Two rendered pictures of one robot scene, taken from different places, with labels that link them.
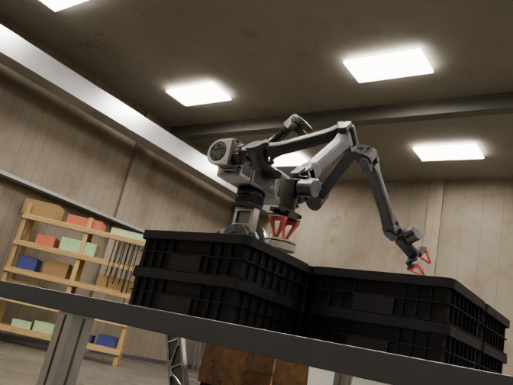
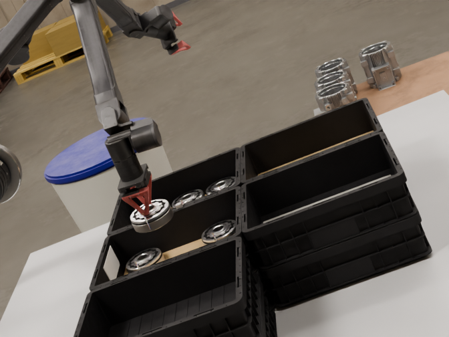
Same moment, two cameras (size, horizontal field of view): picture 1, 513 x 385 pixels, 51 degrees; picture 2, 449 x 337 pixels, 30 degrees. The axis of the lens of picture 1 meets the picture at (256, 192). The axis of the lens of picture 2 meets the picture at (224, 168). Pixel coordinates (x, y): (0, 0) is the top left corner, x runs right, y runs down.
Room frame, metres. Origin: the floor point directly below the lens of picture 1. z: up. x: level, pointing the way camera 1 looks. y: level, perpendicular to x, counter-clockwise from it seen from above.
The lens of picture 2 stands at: (-0.05, 0.69, 1.73)
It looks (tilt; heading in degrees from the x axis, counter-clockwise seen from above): 20 degrees down; 329
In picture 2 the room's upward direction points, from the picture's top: 24 degrees counter-clockwise
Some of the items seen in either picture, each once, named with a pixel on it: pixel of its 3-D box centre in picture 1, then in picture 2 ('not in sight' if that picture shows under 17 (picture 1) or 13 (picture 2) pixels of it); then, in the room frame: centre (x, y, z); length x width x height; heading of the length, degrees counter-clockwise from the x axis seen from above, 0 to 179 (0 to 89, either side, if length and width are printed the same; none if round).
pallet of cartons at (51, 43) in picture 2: not in sight; (59, 43); (10.54, -4.01, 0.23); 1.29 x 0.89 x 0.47; 52
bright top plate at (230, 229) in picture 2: not in sight; (219, 231); (1.73, -0.27, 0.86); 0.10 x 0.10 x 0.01
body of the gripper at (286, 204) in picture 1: (287, 205); (129, 169); (1.71, -0.11, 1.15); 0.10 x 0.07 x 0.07; 138
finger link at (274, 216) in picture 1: (280, 225); (139, 196); (1.71, -0.10, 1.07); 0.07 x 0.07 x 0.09; 48
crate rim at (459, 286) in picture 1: (398, 288); (317, 183); (1.49, -0.45, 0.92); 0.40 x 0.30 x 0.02; 50
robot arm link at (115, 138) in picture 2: (292, 188); (121, 146); (1.70, -0.11, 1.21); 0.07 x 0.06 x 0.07; 49
